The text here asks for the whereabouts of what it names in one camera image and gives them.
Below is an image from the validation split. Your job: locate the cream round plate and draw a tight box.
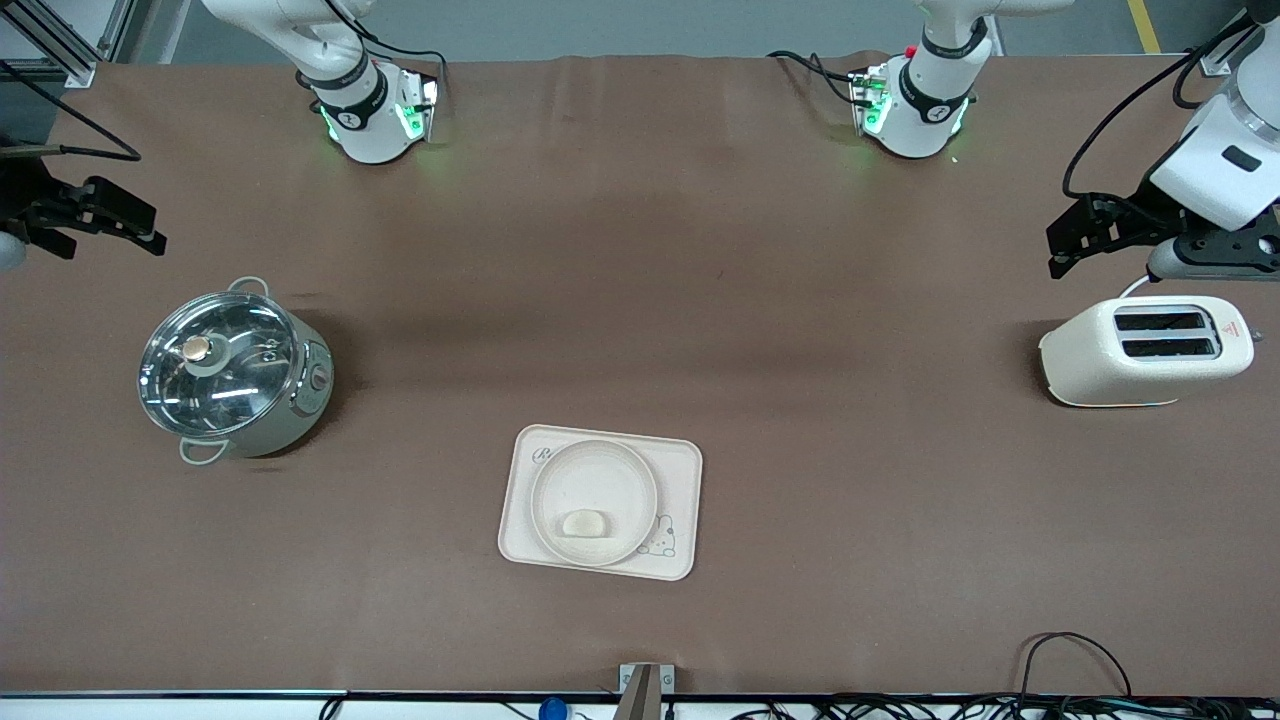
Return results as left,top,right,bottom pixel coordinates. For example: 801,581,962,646
530,440,661,569

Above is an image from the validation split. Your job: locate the cream rectangular tray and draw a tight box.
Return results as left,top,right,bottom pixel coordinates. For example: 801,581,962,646
497,424,704,582

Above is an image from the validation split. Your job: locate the cream two-slot toaster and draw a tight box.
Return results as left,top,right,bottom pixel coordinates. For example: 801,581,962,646
1038,294,1264,409

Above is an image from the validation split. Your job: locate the glass pot lid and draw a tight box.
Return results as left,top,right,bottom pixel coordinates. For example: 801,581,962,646
138,291,301,440

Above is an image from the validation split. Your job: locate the pale green electric pot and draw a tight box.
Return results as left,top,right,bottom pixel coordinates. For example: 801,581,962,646
137,277,335,467

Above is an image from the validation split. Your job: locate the brown table mat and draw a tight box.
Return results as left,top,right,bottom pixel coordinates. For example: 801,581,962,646
0,52,1280,697

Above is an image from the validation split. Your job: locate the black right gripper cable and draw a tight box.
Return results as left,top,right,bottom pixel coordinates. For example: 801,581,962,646
0,60,142,163

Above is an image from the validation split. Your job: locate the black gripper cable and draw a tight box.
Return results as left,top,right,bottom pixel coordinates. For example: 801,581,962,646
0,60,142,163
1061,14,1253,201

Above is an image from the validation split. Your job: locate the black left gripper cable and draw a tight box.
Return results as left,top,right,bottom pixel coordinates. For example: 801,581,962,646
1061,14,1253,201

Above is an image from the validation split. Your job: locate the aluminium frame profile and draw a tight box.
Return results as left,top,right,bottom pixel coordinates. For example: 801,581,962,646
0,0,137,89

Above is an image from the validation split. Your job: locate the black left arm base cable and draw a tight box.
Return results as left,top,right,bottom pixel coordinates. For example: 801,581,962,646
767,49,863,107

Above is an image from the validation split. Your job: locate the black arm base cable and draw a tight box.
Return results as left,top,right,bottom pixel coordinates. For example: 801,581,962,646
767,49,863,107
325,0,448,106

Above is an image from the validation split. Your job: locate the black right arm base cable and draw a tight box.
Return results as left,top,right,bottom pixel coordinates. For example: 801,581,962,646
325,0,448,106

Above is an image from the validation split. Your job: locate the black looped cable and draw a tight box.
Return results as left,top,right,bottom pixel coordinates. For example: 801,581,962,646
1014,631,1133,701

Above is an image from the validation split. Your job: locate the black cable bundle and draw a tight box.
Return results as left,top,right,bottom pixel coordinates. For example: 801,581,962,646
728,694,1280,720

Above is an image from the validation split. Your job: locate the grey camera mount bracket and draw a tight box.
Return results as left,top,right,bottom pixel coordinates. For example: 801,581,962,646
618,662,677,720

